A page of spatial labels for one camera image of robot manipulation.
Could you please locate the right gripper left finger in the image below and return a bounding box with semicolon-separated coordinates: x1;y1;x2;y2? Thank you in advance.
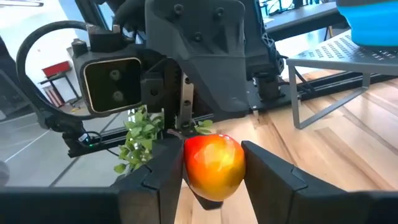
0;138;185;224

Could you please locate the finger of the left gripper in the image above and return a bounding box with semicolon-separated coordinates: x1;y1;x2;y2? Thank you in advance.
185;182;224;212
144;0;250;122

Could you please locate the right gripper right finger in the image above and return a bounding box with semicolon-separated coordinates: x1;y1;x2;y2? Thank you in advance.
241;140;398;224

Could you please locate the red-orange fruit with stem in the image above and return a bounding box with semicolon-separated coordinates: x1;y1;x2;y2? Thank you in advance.
167;129;247;202

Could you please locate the blue grey collapsible bowl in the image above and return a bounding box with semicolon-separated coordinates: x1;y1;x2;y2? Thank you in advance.
335;0;398;48

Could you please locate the green plant in white pot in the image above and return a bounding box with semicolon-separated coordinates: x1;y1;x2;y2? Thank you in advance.
113;105;215;175

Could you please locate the dark grey desk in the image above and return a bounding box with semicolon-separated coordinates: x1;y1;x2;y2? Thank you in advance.
264;1;348;42

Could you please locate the red storage bin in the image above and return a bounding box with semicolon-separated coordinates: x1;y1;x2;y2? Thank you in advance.
40;60;73;79

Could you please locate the grey perforated metal stand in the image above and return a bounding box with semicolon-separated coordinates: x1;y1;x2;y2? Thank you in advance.
285;29;398;130

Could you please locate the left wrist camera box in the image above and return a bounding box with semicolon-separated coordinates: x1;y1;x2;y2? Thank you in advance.
72;24;144;115

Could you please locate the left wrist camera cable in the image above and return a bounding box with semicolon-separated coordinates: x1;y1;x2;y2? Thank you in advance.
15;20;94;128

